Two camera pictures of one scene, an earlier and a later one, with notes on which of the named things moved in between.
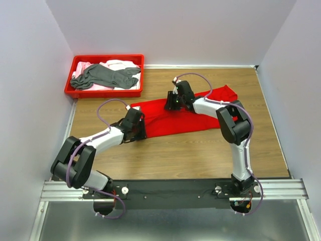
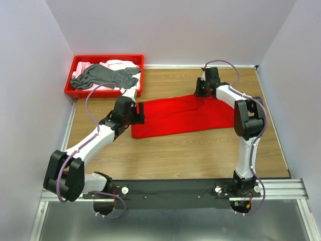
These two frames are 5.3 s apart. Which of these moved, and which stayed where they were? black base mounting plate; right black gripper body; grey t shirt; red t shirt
Moved: right black gripper body
Stayed: black base mounting plate; grey t shirt; red t shirt
